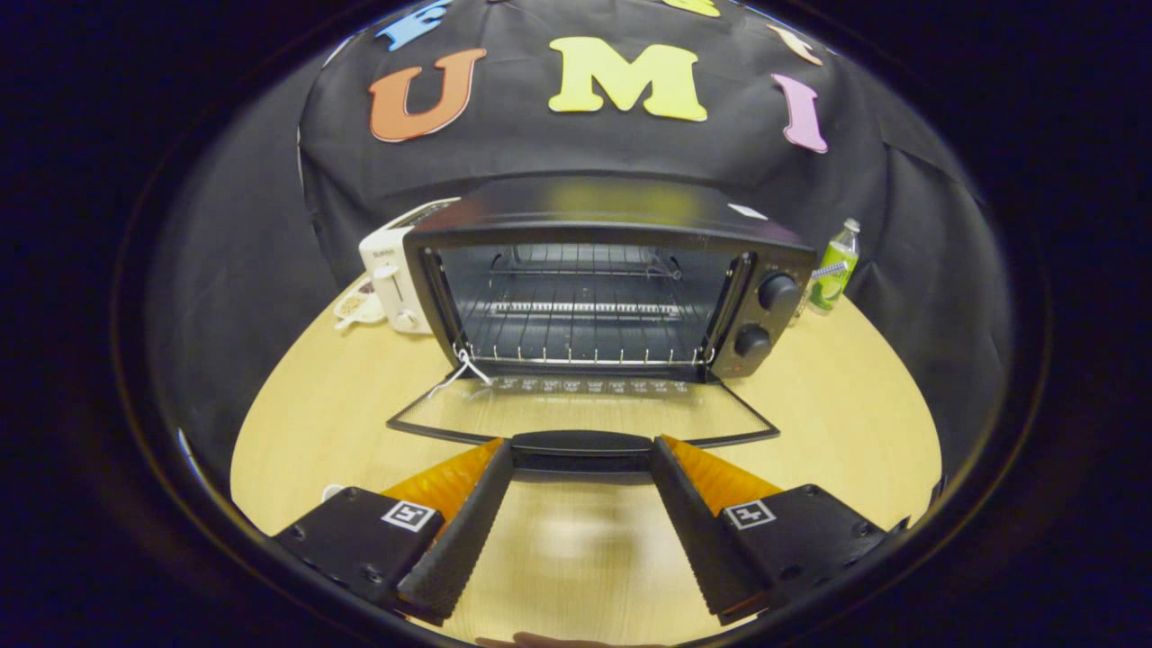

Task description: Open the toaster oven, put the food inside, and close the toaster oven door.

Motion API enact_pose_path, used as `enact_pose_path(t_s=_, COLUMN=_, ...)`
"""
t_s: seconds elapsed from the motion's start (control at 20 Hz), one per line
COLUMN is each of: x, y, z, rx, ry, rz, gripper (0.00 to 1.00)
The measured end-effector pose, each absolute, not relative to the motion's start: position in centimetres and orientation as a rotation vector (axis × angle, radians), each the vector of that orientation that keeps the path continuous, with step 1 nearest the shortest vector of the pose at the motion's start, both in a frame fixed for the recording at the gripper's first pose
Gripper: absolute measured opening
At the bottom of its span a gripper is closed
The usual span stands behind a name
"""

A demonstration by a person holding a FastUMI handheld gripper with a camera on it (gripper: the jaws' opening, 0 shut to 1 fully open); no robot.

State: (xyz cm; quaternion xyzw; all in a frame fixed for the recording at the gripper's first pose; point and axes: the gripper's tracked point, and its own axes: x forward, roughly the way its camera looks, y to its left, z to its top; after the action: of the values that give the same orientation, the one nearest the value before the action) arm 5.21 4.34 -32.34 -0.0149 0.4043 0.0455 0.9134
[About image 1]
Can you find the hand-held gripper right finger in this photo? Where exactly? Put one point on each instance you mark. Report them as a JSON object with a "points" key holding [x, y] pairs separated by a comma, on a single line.
{"points": [[697, 531]]}

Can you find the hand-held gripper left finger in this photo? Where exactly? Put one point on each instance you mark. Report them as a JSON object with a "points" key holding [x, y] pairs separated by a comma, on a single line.
{"points": [[468, 531]]}

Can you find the black toaster oven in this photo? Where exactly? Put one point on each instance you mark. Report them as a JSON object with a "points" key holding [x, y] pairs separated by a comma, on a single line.
{"points": [[585, 202]]}

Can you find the white pop-up toaster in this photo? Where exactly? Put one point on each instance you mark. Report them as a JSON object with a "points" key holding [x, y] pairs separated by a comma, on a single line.
{"points": [[387, 256]]}

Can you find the white plate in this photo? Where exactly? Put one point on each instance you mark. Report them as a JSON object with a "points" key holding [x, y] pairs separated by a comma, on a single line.
{"points": [[333, 492]]}

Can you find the clear ribbed glass jar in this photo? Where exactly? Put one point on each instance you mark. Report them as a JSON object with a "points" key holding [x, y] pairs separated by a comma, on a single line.
{"points": [[802, 304]]}

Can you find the small white dish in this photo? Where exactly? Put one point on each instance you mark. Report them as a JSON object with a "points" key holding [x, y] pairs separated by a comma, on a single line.
{"points": [[355, 306]]}

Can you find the green label drink bottle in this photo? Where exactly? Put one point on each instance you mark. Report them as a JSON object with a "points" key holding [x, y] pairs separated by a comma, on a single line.
{"points": [[832, 270]]}

